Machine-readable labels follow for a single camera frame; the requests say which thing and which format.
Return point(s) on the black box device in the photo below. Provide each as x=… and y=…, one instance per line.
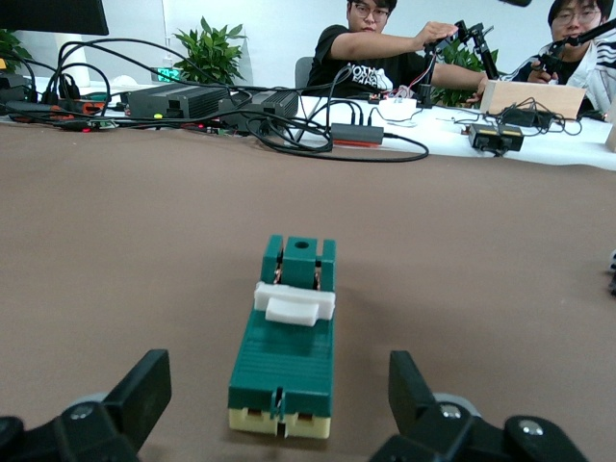
x=14, y=89

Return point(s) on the black monitor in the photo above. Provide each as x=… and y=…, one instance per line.
x=48, y=14

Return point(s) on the green terminal block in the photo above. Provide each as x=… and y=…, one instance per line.
x=289, y=366

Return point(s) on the black power supply box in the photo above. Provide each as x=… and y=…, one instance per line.
x=269, y=103
x=163, y=103

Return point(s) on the orange black device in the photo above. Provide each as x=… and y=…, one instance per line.
x=91, y=107

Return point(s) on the grey chair back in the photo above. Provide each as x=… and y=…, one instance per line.
x=303, y=72

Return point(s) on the green potted plant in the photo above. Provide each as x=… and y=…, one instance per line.
x=9, y=48
x=462, y=62
x=212, y=53

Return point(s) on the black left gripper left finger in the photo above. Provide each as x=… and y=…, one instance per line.
x=139, y=399

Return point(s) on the grey hub orange base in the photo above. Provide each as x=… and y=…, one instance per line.
x=356, y=131

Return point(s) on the light wooden box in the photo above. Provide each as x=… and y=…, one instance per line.
x=529, y=96

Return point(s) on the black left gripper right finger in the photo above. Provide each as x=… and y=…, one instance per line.
x=409, y=399

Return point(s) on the person in striped white jacket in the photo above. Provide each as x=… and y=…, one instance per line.
x=594, y=72

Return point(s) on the black power brick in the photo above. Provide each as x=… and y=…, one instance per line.
x=522, y=117

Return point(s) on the man in black T-shirt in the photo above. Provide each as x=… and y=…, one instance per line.
x=346, y=58

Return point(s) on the green circuit board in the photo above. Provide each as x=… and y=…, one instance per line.
x=103, y=125

